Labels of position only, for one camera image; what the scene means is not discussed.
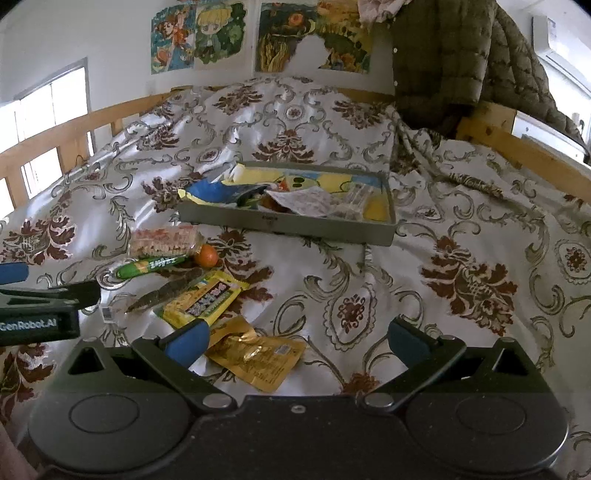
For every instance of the white air conditioner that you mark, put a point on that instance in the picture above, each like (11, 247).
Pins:
(558, 41)

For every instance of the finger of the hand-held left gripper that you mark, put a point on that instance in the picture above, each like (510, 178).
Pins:
(11, 272)
(55, 295)

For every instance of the orange blue cartoon wall poster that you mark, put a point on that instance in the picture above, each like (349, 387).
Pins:
(171, 41)

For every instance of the green snack stick packet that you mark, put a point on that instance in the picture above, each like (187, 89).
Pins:
(147, 266)

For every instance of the yellow snack packet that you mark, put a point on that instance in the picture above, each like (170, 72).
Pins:
(203, 300)

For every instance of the dried fish snack packet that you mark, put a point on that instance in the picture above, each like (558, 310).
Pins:
(161, 290)

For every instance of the window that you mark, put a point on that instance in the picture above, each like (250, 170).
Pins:
(51, 101)

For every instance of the white panel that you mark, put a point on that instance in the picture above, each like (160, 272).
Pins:
(540, 134)

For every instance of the wooden bed frame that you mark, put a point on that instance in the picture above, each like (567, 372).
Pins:
(46, 138)

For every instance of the golden foil snack packet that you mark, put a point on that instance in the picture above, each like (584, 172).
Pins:
(258, 355)

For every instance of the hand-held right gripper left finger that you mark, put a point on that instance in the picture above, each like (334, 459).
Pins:
(187, 344)

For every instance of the yellow green wall poster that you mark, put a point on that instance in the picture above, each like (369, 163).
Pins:
(281, 37)

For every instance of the grey tray with cartoon print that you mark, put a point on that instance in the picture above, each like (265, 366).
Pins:
(286, 228)

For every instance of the olive puffer jacket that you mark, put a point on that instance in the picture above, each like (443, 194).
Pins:
(438, 55)

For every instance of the tangerine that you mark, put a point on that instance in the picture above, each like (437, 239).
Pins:
(206, 256)

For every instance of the floral printed blanket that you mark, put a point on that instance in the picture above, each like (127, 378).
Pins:
(323, 286)

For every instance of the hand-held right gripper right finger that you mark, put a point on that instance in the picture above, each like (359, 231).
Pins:
(408, 341)

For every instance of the clear biscuit packet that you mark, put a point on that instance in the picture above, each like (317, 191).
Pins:
(355, 198)

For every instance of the dark blue snack packet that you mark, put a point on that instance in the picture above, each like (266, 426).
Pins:
(207, 191)

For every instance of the orange snack packet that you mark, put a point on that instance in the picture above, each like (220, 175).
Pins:
(282, 185)

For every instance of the green cartoon figure wall poster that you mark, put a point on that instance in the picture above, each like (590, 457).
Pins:
(217, 32)

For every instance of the pink floral cloth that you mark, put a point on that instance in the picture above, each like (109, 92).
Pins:
(376, 9)

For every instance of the red white rice cracker packet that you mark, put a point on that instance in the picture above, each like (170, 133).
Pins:
(161, 240)

